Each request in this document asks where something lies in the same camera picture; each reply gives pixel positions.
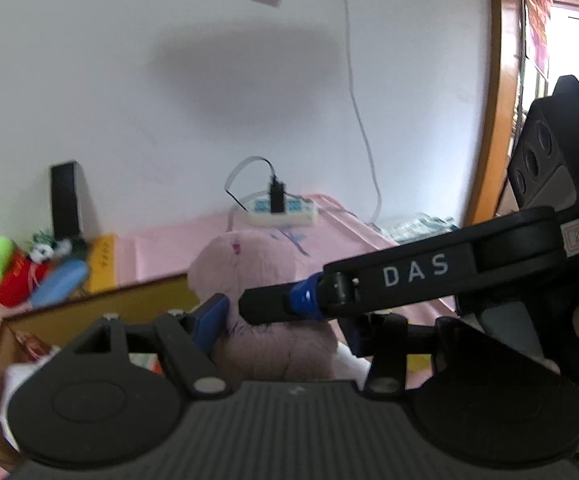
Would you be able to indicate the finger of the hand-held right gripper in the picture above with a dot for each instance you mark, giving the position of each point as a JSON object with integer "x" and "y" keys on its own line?
{"x": 269, "y": 305}

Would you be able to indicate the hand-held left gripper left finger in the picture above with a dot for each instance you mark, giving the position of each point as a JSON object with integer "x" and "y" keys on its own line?
{"x": 212, "y": 320}

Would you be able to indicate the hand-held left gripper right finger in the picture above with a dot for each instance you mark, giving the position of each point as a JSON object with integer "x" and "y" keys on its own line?
{"x": 357, "y": 337}

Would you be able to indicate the pink plush toy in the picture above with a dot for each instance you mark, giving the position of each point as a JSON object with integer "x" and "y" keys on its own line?
{"x": 269, "y": 270}

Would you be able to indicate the brown cardboard box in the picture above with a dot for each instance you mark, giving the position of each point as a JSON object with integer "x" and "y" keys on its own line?
{"x": 94, "y": 300}

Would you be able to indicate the white soft item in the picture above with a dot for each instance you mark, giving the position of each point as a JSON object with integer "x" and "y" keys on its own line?
{"x": 21, "y": 385}

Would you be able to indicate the pink printed bedsheet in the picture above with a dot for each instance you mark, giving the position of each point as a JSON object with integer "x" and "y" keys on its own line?
{"x": 159, "y": 250}

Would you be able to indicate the white blue power strip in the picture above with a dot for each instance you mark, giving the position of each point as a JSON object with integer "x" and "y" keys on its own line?
{"x": 299, "y": 215}

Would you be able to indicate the clear plastic bag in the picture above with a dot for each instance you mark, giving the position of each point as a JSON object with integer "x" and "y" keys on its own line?
{"x": 417, "y": 227}

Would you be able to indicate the black charger plug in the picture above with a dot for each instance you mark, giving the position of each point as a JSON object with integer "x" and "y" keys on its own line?
{"x": 276, "y": 195}

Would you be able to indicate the yellow flat box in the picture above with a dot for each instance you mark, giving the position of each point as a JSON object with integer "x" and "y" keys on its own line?
{"x": 101, "y": 262}

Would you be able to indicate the blue plush toy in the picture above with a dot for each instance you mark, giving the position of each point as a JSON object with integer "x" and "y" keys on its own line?
{"x": 61, "y": 282}

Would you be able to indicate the small red white toy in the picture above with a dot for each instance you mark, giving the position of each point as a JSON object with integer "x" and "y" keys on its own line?
{"x": 34, "y": 345}

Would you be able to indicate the small panda plush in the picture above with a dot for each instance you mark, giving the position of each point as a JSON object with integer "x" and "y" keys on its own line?
{"x": 44, "y": 250}

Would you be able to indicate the black rectangular speaker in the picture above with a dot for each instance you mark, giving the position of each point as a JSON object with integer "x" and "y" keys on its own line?
{"x": 65, "y": 200}

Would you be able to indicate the red plush toy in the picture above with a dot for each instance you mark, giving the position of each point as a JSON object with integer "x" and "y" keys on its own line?
{"x": 19, "y": 280}

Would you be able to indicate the pink curtain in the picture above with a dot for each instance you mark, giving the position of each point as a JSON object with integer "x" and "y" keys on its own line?
{"x": 537, "y": 20}

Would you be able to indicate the wooden window frame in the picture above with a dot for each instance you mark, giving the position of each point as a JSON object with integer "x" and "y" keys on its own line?
{"x": 499, "y": 110}

